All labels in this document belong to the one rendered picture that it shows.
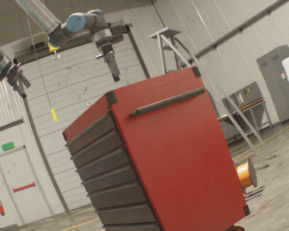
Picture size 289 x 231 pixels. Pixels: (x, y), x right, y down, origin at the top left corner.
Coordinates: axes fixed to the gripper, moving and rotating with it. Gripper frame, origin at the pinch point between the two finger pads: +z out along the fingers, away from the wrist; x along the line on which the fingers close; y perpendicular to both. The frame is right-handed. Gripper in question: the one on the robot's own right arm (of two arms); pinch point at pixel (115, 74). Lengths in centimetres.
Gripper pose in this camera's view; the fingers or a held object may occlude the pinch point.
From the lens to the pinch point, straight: 202.8
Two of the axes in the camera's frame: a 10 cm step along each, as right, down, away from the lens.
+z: 3.8, 9.2, -0.9
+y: -9.2, 3.7, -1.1
